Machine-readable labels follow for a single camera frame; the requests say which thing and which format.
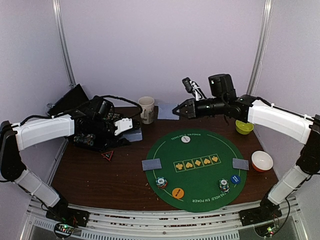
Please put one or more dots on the poker chip stack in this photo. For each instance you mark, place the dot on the poker chip stack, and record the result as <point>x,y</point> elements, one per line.
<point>224,185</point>
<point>161,182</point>

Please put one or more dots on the aluminium front rail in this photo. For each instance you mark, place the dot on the aluminium front rail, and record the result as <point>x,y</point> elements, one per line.
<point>111,224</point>

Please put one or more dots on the right aluminium frame post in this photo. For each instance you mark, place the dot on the right aluminium frame post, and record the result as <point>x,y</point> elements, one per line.
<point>261,47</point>

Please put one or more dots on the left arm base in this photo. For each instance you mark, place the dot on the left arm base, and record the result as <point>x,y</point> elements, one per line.
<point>70,216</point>

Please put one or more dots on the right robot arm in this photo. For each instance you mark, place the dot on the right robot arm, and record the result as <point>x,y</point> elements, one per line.
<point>302,130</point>

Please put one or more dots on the beige ceramic mug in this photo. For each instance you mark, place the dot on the beige ceramic mug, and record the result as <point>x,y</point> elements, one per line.
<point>147,104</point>

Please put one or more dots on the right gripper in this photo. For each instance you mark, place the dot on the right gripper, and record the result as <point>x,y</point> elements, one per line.
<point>191,109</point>

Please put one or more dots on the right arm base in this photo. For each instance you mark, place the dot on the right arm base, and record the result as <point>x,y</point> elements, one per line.
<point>266,211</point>

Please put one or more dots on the orange big blind button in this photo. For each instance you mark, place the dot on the orange big blind button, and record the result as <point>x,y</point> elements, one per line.
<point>178,193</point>

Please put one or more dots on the white dealer button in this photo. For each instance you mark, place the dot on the white dealer button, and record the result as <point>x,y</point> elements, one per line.
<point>185,139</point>

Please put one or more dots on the black poker chip case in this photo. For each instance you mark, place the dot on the black poker chip case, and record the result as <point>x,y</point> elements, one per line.
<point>71,102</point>

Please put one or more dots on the aluminium frame post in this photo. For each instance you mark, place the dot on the aluminium frame post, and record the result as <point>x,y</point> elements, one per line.
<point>261,47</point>
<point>63,42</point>

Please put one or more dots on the red black triangle button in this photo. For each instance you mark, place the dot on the red black triangle button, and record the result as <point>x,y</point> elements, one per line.
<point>108,155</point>

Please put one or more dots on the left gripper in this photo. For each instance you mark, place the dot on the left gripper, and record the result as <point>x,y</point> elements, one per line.
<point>117,142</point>

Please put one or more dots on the yellow-green plastic bowl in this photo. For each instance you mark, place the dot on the yellow-green plastic bowl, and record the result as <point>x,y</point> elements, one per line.
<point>243,128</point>

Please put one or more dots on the blue small blind button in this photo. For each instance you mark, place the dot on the blue small blind button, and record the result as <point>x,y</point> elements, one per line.
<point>235,179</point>

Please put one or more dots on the single blue playing card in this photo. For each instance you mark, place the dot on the single blue playing card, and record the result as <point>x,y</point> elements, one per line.
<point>151,164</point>

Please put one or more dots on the white orange bowl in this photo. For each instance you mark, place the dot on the white orange bowl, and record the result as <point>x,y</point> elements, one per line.
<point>261,161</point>

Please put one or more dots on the round green poker mat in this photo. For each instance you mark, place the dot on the round green poker mat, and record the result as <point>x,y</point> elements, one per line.
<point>196,167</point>

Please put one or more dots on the left aluminium frame post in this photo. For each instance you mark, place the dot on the left aluminium frame post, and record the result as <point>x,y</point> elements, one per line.
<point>63,42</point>

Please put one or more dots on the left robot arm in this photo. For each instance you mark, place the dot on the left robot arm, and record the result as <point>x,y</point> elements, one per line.
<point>15,138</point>

